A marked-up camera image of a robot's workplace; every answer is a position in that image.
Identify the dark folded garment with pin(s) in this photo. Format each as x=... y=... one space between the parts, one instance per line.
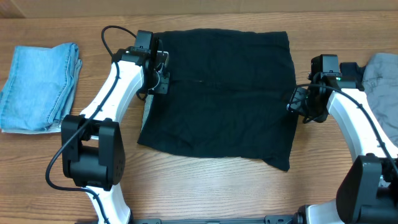
x=352 y=69

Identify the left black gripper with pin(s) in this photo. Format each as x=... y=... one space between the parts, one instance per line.
x=162 y=82

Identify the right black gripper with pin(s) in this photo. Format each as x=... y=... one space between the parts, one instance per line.
x=296 y=101

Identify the folded light blue jeans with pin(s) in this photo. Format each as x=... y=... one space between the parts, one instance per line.
x=40 y=89

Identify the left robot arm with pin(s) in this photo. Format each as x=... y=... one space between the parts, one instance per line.
x=92 y=148

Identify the dark green shorts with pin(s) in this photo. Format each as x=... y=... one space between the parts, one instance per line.
x=227 y=97

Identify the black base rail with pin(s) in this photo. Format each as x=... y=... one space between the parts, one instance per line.
x=268 y=219

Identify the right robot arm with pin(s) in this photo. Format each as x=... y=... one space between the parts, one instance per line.
x=368 y=193

